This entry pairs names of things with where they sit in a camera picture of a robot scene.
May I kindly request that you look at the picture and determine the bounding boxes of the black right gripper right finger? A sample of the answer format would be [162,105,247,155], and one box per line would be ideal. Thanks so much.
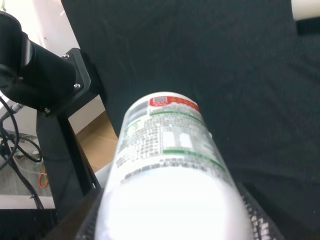
[236,183,285,240]

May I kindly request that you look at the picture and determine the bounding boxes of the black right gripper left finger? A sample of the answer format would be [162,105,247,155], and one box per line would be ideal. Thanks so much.
[43,188,104,240]

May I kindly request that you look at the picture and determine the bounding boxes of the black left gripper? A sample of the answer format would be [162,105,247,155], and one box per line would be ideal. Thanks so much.
[36,48,105,218]

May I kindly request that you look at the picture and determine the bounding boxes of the white bottle green label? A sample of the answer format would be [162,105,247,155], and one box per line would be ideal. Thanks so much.
[94,92,253,240]

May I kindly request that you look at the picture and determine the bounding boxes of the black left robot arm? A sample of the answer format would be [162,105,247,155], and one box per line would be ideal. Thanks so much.
[0,12,107,219]

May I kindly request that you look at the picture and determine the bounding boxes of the black tablecloth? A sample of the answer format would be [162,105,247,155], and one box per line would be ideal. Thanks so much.
[62,0,320,240]

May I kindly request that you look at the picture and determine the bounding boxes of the white wrapped cylinder roll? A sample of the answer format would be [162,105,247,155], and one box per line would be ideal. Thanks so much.
[291,0,320,21]

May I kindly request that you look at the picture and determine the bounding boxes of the orange floor cable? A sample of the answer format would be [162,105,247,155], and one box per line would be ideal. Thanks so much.
[38,169,50,188]

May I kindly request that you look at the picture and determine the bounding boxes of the black floor cables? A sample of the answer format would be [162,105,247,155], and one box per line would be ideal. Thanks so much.
[0,96,45,210]

